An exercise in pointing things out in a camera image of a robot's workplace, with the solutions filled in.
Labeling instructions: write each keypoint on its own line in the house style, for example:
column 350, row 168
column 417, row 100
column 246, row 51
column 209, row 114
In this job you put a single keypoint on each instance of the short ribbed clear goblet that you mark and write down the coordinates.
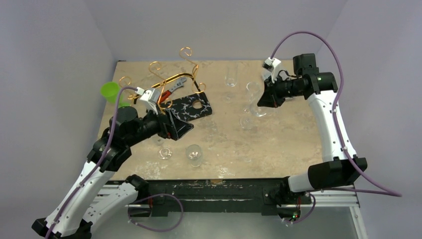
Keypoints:
column 194, row 155

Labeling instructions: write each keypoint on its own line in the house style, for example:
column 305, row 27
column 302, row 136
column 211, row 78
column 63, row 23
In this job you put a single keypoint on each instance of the black marbled rack base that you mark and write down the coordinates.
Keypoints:
column 192, row 107

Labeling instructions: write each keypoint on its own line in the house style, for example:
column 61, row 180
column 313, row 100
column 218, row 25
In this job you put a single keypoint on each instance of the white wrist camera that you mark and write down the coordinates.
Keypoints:
column 150, row 98
column 273, row 65

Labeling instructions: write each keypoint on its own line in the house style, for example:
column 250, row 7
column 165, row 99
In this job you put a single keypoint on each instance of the green plastic wine glass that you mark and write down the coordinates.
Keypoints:
column 110, row 91

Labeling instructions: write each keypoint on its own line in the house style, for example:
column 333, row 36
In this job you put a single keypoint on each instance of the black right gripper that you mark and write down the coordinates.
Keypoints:
column 272, row 91

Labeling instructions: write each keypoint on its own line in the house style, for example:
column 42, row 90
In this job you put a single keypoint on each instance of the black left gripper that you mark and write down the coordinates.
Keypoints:
column 174, row 128

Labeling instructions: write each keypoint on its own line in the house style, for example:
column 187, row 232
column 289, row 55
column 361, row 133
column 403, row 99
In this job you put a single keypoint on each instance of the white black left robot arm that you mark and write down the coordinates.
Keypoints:
column 77, row 217

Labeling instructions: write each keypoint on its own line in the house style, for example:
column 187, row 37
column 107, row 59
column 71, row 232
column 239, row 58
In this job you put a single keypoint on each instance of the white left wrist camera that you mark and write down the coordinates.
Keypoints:
column 150, row 98

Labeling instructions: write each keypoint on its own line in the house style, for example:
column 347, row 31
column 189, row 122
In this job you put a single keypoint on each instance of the clear round wine glass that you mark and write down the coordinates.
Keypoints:
column 251, row 110

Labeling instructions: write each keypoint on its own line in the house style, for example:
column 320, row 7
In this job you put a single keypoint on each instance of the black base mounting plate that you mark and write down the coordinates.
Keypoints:
column 269, row 197

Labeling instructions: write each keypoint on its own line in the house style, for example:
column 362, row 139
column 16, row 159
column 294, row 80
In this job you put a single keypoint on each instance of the clear stemmed glass near left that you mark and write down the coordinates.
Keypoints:
column 164, row 151

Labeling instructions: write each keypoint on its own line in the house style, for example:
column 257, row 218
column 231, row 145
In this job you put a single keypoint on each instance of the clear champagne flute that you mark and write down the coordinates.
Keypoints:
column 230, row 80

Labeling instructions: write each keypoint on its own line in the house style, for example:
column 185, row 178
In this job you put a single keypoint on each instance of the gold wire wine glass rack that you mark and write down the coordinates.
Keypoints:
column 197, row 87

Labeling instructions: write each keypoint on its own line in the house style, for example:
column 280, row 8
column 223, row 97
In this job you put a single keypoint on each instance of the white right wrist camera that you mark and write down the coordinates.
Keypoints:
column 273, row 65

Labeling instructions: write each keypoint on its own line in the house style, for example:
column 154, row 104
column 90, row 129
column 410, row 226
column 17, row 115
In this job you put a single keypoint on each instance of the red handled adjustable wrench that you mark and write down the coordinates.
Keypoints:
column 179, row 83

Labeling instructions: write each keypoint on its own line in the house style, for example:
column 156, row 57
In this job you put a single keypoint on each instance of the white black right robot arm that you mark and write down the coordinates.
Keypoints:
column 340, row 164

